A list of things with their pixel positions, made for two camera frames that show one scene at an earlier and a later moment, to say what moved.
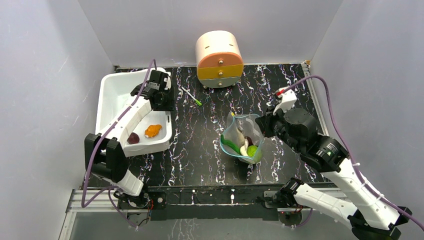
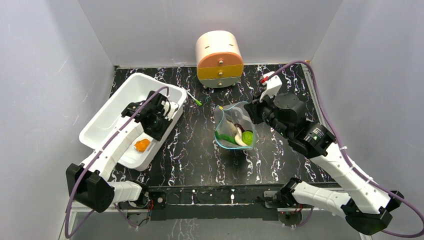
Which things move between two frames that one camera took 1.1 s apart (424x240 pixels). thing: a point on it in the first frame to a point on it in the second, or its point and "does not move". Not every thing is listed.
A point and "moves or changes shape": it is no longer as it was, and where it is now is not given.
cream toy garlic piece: x=243 y=149 to x=238 y=137
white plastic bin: x=115 y=97 moves or changes shape
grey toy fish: x=241 y=136 to x=233 y=127
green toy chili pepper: x=231 y=144 to x=226 y=137
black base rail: x=169 y=202 does not move
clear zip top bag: x=243 y=138 moves or changes shape
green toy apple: x=254 y=152 to x=247 y=137
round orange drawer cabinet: x=219 y=59 does not move
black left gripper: x=169 y=107 to x=157 y=135
